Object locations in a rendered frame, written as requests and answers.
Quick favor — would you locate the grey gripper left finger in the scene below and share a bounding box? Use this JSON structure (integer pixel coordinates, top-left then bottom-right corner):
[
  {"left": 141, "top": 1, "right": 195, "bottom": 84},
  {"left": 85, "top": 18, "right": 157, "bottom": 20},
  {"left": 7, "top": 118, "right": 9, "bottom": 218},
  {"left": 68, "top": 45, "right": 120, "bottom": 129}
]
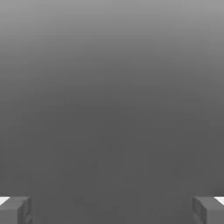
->
[{"left": 0, "top": 196, "right": 33, "bottom": 224}]

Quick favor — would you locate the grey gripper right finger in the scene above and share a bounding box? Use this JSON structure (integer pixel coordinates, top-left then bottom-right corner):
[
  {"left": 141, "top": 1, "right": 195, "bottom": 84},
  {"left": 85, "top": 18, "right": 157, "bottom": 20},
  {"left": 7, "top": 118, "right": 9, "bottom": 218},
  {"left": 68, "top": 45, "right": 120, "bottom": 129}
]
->
[{"left": 192, "top": 196, "right": 224, "bottom": 224}]

